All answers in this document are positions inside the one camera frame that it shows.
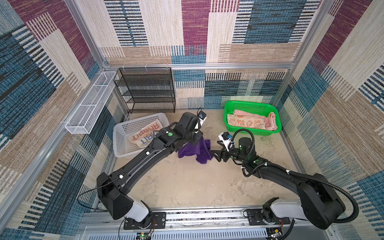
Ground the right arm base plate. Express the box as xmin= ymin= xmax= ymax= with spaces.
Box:
xmin=243 ymin=209 xmax=291 ymax=226

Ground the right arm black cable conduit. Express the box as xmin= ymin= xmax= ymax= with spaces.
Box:
xmin=286 ymin=170 xmax=360 ymax=240

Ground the white wire mesh tray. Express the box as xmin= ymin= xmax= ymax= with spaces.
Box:
xmin=65 ymin=72 xmax=117 ymax=135

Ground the black wire mesh shelf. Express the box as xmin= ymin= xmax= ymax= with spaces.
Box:
xmin=115 ymin=67 xmax=176 ymax=114

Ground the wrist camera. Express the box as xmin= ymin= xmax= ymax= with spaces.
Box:
xmin=219 ymin=132 xmax=235 ymax=152
xmin=195 ymin=108 xmax=207 ymax=131

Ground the pink towel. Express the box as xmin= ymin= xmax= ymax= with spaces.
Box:
xmin=231 ymin=110 xmax=278 ymax=131

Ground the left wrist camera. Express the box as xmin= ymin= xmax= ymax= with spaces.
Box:
xmin=195 ymin=108 xmax=207 ymax=131

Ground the green plastic basket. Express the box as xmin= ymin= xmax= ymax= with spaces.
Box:
xmin=224 ymin=101 xmax=282 ymax=136

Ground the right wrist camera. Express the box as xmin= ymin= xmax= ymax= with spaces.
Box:
xmin=219 ymin=132 xmax=235 ymax=152

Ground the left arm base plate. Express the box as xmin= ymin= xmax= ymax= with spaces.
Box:
xmin=123 ymin=212 xmax=167 ymax=230

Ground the orange patterned towel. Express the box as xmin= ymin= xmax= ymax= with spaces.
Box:
xmin=227 ymin=114 xmax=266 ymax=130

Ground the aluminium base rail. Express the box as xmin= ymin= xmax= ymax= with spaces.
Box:
xmin=74 ymin=206 xmax=337 ymax=240

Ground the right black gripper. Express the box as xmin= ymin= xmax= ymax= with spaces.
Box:
xmin=209 ymin=140 xmax=247 ymax=163

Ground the white printed rabbit towel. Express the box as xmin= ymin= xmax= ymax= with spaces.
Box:
xmin=128 ymin=120 xmax=163 ymax=149

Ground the white plastic laundry basket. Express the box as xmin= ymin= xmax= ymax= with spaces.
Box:
xmin=113 ymin=113 xmax=169 ymax=158

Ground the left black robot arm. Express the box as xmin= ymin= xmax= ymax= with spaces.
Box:
xmin=97 ymin=111 xmax=207 ymax=224

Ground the purple towel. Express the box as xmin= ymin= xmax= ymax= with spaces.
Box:
xmin=178 ymin=137 xmax=214 ymax=164

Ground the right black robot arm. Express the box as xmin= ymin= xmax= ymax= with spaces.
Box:
xmin=211 ymin=138 xmax=346 ymax=230

